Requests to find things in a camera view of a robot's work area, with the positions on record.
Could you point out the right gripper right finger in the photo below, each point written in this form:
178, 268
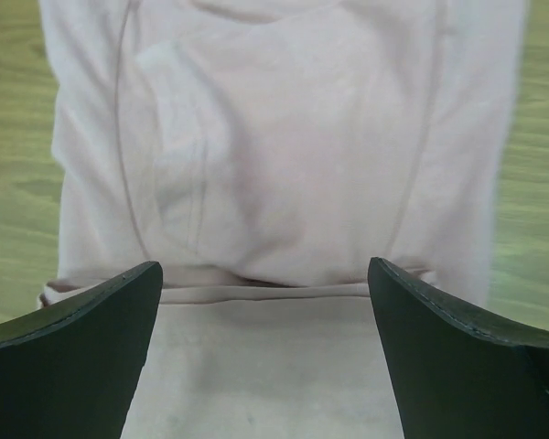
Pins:
458, 370

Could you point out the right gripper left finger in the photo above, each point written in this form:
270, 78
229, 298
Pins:
70, 370

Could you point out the dusty pink t shirt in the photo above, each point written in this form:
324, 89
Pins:
263, 152

